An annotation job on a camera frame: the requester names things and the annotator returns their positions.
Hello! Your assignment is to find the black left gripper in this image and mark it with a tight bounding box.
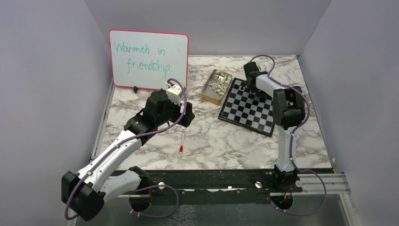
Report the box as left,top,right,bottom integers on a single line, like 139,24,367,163
156,96,195,128

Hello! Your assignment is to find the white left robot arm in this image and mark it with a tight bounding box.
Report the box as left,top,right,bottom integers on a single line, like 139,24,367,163
61,86,195,221

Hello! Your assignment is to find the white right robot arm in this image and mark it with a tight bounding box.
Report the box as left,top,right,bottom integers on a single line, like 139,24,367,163
243,61,305,192

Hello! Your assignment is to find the pile of white chess pieces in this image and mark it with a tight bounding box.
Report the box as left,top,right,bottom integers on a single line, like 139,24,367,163
208,73,229,96

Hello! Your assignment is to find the black and silver chessboard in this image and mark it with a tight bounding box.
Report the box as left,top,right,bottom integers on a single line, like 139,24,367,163
218,78,275,137

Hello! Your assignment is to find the white and red marker pen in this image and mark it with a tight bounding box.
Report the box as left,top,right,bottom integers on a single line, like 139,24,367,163
179,132,185,154

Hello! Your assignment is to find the gold tin tray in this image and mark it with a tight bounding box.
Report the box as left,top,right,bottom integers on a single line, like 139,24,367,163
201,69,233,105

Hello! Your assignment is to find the pink framed whiteboard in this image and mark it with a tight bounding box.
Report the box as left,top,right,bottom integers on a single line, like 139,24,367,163
108,29,189,90

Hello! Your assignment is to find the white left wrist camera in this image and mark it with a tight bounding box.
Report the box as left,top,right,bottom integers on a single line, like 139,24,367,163
166,84,184,105

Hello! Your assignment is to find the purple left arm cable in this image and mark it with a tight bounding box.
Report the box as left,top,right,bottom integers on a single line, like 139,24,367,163
64,78,188,220

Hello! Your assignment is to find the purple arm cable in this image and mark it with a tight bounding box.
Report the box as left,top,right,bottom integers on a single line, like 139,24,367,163
64,78,188,220
249,55,328,218

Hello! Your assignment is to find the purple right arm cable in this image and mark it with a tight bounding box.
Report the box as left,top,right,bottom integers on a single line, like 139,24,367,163
249,55,328,218

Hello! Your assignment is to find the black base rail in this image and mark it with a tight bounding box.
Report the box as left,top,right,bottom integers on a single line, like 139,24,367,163
122,169,302,205

